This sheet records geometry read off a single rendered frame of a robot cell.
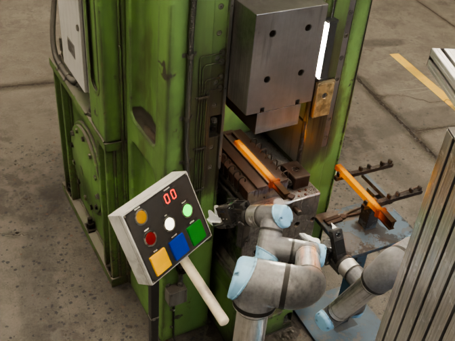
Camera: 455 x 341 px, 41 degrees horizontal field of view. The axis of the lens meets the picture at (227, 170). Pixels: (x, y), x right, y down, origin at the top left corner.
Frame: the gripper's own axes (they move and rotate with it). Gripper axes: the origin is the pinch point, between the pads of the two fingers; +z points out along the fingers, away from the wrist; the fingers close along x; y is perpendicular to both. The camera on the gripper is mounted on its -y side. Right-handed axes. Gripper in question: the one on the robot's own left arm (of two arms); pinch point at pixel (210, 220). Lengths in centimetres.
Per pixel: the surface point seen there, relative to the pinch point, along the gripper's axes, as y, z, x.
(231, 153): 4, 30, -52
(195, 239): -6.7, 9.5, 2.2
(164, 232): 2.8, 10.3, 13.2
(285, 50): 46, -22, -43
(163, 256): -3.8, 9.5, 18.3
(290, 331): -102, 43, -61
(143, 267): -3.0, 10.6, 27.0
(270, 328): -94, 47, -51
